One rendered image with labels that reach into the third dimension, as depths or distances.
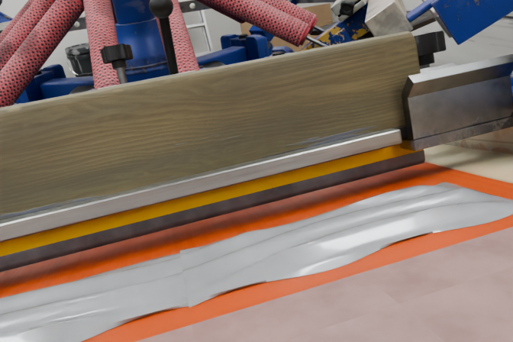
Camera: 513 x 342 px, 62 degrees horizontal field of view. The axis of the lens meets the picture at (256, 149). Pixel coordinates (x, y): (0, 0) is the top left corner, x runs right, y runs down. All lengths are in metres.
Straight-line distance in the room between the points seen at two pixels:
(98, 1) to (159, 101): 0.61
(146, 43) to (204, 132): 0.77
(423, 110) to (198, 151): 0.16
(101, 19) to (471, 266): 0.74
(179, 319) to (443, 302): 0.10
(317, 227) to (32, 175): 0.17
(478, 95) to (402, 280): 0.19
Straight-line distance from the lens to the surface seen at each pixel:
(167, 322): 0.20
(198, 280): 0.21
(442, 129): 0.33
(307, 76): 0.29
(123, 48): 0.57
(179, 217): 0.30
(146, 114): 0.28
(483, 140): 0.40
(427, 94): 0.32
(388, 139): 0.31
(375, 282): 0.19
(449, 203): 0.26
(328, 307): 0.18
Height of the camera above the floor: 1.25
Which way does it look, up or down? 24 degrees down
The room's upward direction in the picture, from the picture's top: 8 degrees counter-clockwise
